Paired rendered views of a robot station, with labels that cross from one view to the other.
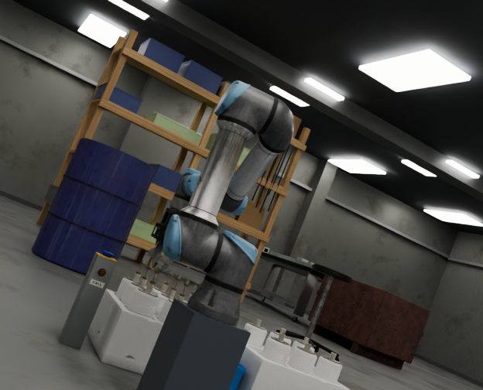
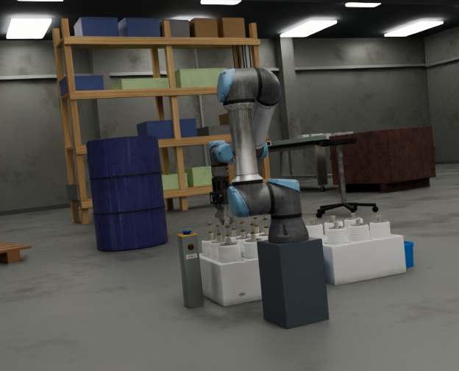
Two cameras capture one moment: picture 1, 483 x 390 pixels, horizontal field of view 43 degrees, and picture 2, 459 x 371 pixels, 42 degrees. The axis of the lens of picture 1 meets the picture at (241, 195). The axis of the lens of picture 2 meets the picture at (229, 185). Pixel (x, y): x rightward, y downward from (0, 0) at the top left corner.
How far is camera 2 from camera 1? 0.55 m
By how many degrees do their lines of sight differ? 9
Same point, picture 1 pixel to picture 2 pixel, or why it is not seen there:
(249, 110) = (243, 87)
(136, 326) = (235, 271)
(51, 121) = (28, 129)
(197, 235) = (254, 193)
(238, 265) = (290, 198)
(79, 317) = (192, 285)
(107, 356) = (226, 300)
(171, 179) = (162, 129)
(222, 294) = (290, 223)
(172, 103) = (121, 57)
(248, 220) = not seen: hidden behind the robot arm
